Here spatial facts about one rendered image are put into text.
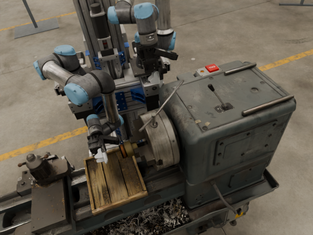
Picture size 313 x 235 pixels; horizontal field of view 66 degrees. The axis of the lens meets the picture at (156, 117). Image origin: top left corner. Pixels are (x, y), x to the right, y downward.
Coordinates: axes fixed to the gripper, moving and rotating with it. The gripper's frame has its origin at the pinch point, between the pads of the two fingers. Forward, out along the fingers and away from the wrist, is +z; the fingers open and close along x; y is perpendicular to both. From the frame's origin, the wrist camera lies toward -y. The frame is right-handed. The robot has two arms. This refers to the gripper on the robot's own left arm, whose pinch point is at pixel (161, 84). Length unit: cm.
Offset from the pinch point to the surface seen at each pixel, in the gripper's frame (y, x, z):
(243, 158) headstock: -36, 13, 52
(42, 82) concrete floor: 110, -283, 71
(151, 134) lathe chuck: 11.2, 8.5, 19.3
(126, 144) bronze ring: 23.3, -0.9, 27.2
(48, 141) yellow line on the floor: 104, -159, 103
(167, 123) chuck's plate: 1.8, 6.4, 17.8
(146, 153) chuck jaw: 15.3, 6.9, 30.8
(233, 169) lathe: -30, 13, 57
